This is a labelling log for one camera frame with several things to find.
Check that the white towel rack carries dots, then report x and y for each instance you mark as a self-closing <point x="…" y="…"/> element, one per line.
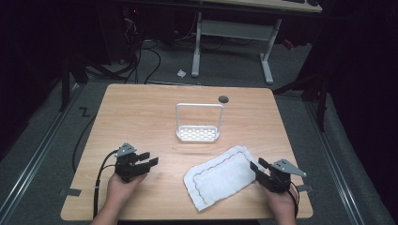
<point x="198" y="125"/>

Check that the person's left hand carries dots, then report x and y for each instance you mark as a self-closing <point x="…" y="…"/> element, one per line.
<point x="121" y="189"/>

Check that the white-legged desk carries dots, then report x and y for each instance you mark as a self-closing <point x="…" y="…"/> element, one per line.
<point x="237" y="31"/>

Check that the grey tape strip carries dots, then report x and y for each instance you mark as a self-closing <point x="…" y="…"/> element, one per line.
<point x="305" y="188"/>
<point x="69" y="192"/>

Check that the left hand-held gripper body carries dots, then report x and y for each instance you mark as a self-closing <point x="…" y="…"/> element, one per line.
<point x="129" y="166"/>

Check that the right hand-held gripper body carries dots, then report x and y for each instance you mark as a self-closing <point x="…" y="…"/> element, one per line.
<point x="279" y="176"/>

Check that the black stand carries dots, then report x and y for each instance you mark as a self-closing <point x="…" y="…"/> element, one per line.
<point x="67" y="78"/>
<point x="316" y="87"/>

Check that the person's right hand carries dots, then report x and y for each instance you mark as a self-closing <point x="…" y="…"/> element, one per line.
<point x="281" y="203"/>

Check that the black round table grommet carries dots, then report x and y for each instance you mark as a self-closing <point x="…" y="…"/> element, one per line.
<point x="223" y="99"/>

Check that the white towel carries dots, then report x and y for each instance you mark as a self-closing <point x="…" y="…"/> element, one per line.
<point x="221" y="176"/>

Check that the metal floor rail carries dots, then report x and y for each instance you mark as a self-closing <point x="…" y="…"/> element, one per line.
<point x="334" y="162"/>
<point x="31" y="162"/>

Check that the crumpled white paper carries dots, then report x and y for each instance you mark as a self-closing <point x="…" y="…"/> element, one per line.
<point x="181" y="73"/>

